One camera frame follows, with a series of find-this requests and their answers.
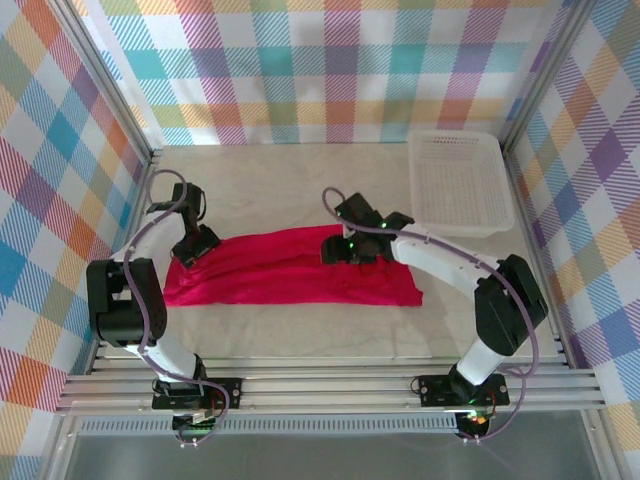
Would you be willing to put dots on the aluminium side rail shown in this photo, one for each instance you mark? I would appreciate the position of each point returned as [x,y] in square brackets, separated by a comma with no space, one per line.
[142,190]
[542,250]

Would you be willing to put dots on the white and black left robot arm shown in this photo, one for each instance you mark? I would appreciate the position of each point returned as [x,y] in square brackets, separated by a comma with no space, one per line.
[130,310]

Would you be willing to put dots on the aluminium mounting rail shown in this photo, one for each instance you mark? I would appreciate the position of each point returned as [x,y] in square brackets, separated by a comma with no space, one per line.
[325,392]

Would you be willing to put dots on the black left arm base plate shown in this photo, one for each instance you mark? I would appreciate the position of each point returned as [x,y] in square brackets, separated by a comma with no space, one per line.
[230,395]

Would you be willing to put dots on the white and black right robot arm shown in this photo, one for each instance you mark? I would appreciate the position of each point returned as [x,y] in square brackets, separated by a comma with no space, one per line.
[505,305]

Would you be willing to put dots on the white plastic basket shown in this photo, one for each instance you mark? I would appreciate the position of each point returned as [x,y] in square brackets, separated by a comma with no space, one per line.
[460,185]

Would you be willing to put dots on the red t-shirt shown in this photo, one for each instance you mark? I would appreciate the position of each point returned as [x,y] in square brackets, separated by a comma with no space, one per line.
[280,275]

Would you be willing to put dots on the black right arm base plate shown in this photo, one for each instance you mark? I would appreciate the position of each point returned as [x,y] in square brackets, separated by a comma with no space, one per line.
[435,392]

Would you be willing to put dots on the controller board green connector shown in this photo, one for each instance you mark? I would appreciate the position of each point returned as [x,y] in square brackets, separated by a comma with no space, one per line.
[197,422]

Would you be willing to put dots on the controller board orange connector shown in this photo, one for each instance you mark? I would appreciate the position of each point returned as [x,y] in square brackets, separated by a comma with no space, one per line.
[475,422]

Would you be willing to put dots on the aluminium frame post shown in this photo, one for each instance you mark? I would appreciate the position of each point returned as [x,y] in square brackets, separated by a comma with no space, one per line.
[545,70]
[107,85]

